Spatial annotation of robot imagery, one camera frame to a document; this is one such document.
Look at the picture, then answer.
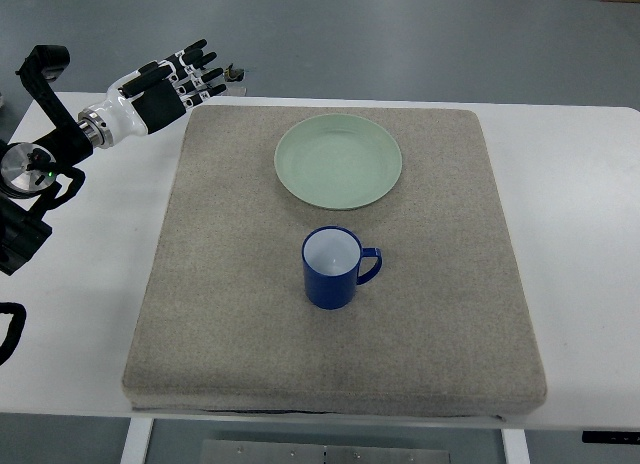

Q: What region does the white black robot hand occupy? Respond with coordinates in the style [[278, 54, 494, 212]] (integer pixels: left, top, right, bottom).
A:
[[78, 39, 226, 149]]

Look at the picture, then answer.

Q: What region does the blue enamel mug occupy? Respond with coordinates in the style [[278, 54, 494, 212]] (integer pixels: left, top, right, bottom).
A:
[[301, 226, 383, 310]]

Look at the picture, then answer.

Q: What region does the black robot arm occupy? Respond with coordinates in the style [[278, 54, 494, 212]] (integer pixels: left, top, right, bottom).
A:
[[1, 45, 93, 275]]

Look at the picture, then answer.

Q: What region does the grey flat floor plate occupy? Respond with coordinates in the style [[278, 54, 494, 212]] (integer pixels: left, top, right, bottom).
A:
[[226, 86, 247, 97]]

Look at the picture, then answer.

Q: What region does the light green plate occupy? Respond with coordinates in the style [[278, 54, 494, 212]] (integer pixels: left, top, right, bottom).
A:
[[274, 113, 403, 210]]

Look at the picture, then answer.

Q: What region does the small brown floor device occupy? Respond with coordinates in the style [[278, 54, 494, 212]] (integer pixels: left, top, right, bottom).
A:
[[224, 64, 245, 82]]

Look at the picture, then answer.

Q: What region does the beige fabric cushion mat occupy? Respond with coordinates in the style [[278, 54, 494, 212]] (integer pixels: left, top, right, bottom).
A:
[[122, 105, 547, 417]]

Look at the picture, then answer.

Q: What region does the white table leg left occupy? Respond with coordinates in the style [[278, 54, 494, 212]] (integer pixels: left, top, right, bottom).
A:
[[120, 418, 154, 464]]

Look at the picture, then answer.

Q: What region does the white table leg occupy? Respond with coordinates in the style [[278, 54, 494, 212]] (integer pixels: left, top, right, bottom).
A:
[[120, 418, 154, 464], [501, 429, 531, 464]]

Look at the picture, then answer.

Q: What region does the white table leg right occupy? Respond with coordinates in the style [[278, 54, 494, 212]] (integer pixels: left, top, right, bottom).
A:
[[501, 429, 531, 464]]

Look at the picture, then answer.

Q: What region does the black table control panel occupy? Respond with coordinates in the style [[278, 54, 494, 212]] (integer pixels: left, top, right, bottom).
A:
[[581, 431, 640, 445]]

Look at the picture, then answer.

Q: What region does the black cable loop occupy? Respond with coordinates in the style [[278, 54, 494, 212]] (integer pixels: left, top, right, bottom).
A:
[[0, 302, 28, 366]]

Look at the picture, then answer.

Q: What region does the metal base plate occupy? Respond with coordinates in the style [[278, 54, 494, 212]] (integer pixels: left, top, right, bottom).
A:
[[199, 440, 451, 464]]

